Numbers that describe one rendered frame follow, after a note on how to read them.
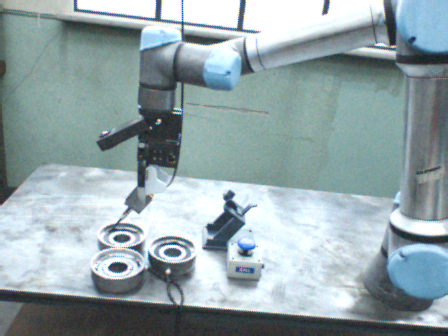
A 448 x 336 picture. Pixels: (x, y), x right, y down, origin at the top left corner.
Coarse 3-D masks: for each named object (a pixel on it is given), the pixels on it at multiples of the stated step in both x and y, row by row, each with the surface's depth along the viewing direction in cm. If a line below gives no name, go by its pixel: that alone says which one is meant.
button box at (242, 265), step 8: (232, 248) 98; (240, 248) 97; (256, 248) 99; (232, 256) 95; (240, 256) 95; (248, 256) 95; (256, 256) 96; (232, 264) 94; (240, 264) 94; (248, 264) 94; (256, 264) 94; (232, 272) 94; (240, 272) 94; (248, 272) 94; (256, 272) 95; (256, 280) 95
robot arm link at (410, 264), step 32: (416, 0) 62; (416, 32) 63; (416, 64) 66; (416, 96) 69; (416, 128) 70; (416, 160) 72; (416, 192) 73; (416, 224) 74; (416, 256) 74; (416, 288) 76
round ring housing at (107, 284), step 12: (108, 252) 92; (120, 252) 93; (132, 252) 93; (96, 264) 89; (108, 264) 90; (120, 264) 91; (144, 264) 89; (96, 276) 85; (120, 276) 87; (132, 276) 85; (108, 288) 85; (120, 288) 85; (132, 288) 88
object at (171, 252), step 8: (152, 240) 97; (160, 240) 99; (168, 240) 100; (176, 240) 101; (184, 240) 100; (152, 248) 97; (168, 248) 98; (176, 248) 98; (192, 248) 99; (152, 256) 92; (168, 256) 99; (176, 256) 99; (192, 256) 94; (152, 264) 93; (160, 264) 92; (168, 264) 91; (176, 264) 91; (184, 264) 92; (192, 264) 94; (160, 272) 93; (176, 272) 92; (184, 272) 94
